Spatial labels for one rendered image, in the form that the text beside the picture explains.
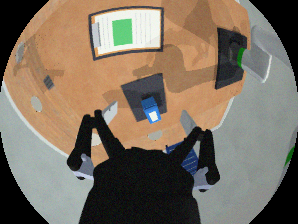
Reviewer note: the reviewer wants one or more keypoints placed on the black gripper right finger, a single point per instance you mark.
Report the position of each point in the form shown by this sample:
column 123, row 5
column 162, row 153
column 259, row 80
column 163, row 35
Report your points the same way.
column 207, row 173

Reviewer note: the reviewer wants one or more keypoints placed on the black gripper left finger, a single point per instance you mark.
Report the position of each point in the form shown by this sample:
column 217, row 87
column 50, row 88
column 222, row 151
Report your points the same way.
column 79, row 161

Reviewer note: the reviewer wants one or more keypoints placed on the blue and black self-inking stamp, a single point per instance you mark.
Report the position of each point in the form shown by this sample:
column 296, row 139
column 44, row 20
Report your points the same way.
column 150, row 108

